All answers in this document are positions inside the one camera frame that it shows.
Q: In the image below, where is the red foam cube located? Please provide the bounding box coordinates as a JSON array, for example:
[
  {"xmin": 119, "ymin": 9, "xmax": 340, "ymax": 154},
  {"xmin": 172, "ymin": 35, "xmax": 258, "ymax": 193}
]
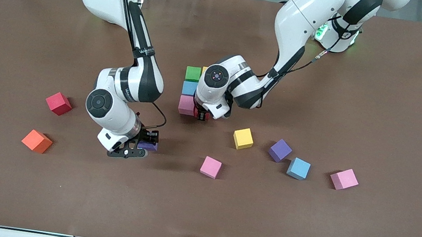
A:
[
  {"xmin": 44, "ymin": 90, "xmax": 74, "ymax": 118},
  {"xmin": 193, "ymin": 106, "xmax": 211, "ymax": 122}
]

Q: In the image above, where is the purple foam cube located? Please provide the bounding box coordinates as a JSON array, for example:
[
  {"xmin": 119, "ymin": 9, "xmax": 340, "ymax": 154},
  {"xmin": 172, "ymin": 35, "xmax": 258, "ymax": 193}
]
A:
[
  {"xmin": 266, "ymin": 137, "xmax": 294, "ymax": 165},
  {"xmin": 137, "ymin": 140, "xmax": 159, "ymax": 153}
]

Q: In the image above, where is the pink foam cube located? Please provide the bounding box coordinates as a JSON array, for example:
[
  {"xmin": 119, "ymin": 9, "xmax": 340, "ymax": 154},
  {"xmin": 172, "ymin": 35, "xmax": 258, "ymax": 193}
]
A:
[
  {"xmin": 328, "ymin": 166, "xmax": 361, "ymax": 193},
  {"xmin": 177, "ymin": 95, "xmax": 198, "ymax": 116},
  {"xmin": 199, "ymin": 155, "xmax": 223, "ymax": 180}
]

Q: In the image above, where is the blue foam cube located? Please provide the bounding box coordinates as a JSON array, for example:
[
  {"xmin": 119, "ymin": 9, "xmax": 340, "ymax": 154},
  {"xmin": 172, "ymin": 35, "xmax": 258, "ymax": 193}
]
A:
[
  {"xmin": 181, "ymin": 80, "xmax": 199, "ymax": 97},
  {"xmin": 285, "ymin": 156, "xmax": 312, "ymax": 182}
]

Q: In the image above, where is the green foam cube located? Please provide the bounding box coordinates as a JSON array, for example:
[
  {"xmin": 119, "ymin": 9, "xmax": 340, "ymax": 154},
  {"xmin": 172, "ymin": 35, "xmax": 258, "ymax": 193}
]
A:
[{"xmin": 185, "ymin": 65, "xmax": 202, "ymax": 84}]

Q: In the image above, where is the brown table cover sheet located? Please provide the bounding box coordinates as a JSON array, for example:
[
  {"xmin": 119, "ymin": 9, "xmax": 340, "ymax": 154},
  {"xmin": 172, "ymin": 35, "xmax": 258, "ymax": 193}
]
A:
[{"xmin": 0, "ymin": 0, "xmax": 422, "ymax": 237}]

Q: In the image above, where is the orange foam cube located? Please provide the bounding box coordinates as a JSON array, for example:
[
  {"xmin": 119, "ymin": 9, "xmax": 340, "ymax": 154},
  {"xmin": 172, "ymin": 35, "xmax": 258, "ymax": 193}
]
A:
[{"xmin": 20, "ymin": 128, "xmax": 55, "ymax": 156}]

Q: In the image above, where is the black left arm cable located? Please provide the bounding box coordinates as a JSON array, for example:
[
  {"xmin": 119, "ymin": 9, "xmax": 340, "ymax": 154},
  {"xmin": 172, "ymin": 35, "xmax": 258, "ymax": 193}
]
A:
[{"xmin": 256, "ymin": 2, "xmax": 364, "ymax": 91}]

